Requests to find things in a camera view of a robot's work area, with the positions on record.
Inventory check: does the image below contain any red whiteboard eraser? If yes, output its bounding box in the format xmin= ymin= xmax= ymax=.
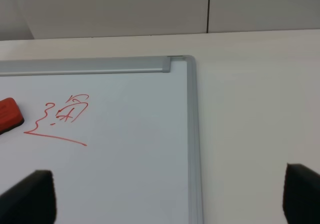
xmin=0 ymin=97 xmax=25 ymax=134

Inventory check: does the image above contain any white board with grey frame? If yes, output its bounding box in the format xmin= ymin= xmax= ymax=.
xmin=0 ymin=55 xmax=204 ymax=224

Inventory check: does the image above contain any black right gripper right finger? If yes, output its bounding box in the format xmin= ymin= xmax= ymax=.
xmin=282 ymin=164 xmax=320 ymax=224

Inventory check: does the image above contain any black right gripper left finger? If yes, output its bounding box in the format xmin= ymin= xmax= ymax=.
xmin=0 ymin=170 xmax=57 ymax=224

